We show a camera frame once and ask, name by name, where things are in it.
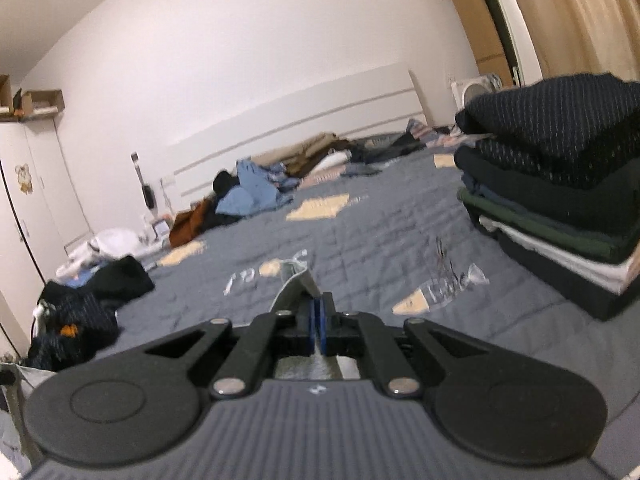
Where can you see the grey long-sleeve shirt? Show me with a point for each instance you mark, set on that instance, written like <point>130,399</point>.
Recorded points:
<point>295,285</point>

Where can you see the white cloth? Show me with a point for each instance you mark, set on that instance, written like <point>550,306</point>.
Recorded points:
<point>334,160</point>

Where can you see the dark blue patterned garment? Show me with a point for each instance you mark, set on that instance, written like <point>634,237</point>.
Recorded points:
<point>85,310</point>

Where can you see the orange cloth patch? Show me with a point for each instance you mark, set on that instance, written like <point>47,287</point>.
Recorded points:
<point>68,330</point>

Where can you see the black hairbrush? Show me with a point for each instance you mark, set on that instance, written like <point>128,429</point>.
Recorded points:
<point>148,195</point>

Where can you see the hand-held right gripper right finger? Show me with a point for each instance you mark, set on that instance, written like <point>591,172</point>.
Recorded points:
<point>327,315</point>

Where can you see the stack of folded clothes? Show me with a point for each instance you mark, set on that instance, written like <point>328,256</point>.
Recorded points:
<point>550,160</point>

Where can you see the brown garment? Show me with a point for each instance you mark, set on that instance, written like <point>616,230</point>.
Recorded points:
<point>185,225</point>

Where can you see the large black garment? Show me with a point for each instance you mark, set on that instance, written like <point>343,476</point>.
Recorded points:
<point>120,275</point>

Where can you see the white headboard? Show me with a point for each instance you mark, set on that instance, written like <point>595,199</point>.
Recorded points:
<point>300,120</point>

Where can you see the dark window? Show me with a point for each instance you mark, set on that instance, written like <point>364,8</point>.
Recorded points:
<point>500,25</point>

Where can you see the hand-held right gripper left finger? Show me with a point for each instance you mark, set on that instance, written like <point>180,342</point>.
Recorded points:
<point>312,320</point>

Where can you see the white wardrobe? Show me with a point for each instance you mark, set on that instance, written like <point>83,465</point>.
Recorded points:
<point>40,210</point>

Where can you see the blue denim garment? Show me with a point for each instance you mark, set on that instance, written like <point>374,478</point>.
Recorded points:
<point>250,190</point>

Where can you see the dark grey garment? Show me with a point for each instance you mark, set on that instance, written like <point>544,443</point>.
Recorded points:
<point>380,152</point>

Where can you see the small cardboard box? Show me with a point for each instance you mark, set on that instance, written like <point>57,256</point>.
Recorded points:
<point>42,105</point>

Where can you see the beige curtain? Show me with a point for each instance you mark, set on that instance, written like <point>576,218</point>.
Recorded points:
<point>585,15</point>

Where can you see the white and black garment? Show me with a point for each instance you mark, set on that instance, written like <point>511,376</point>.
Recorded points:
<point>41,317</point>

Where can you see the beige garment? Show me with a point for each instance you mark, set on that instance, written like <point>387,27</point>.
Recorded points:
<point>310,147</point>

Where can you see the white fan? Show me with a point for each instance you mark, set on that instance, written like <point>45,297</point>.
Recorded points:
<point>472,92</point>

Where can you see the white wall socket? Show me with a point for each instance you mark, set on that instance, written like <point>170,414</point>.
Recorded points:
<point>167,181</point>

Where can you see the grey quilted blanket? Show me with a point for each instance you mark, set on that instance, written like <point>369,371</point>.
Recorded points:
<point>375,230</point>

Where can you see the large cardboard box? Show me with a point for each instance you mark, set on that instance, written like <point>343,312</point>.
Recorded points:
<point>5,97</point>

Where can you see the cartoon animal sticker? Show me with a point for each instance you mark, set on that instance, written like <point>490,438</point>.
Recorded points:
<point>23,178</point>

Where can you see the plaid garment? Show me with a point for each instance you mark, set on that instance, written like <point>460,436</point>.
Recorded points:
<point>425,132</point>

